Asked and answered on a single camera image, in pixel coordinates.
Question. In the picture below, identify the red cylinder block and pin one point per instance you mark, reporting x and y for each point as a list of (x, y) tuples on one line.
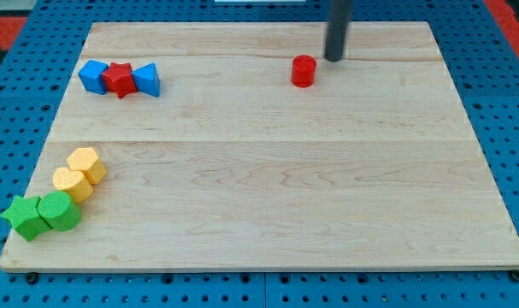
[(303, 71)]

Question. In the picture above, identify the blue triangle block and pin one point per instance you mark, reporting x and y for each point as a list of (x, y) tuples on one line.
[(147, 80)]

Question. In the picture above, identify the light wooden board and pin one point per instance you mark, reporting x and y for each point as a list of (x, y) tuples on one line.
[(375, 167)]

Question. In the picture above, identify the red star block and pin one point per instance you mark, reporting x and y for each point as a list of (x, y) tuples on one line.
[(118, 78)]

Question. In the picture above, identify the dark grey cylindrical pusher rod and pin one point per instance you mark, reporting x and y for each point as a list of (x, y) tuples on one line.
[(339, 16)]

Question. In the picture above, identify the yellow hexagon block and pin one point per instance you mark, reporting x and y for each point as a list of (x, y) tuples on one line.
[(86, 160)]

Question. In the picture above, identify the yellow heart block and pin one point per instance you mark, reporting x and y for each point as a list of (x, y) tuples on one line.
[(74, 183)]

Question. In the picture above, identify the blue cube block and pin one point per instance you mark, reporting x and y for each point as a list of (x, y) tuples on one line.
[(91, 77)]

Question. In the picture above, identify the green cylinder block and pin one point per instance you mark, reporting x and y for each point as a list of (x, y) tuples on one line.
[(59, 210)]

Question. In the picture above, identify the green star block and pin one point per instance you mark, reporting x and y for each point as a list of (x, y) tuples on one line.
[(24, 219)]

